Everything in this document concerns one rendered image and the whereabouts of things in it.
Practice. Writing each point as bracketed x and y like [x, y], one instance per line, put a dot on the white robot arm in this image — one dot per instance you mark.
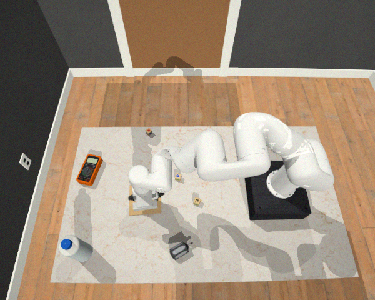
[306, 164]

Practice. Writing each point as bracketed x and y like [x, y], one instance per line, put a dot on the tan flat mat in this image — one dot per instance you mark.
[150, 211]

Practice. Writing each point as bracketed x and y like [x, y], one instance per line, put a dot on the orange digital multimeter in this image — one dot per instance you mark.
[89, 170]

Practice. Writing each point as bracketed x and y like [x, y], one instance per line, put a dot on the white bottle with blue cap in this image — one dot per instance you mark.
[75, 248]

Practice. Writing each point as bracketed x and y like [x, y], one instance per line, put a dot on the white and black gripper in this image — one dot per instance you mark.
[155, 195]

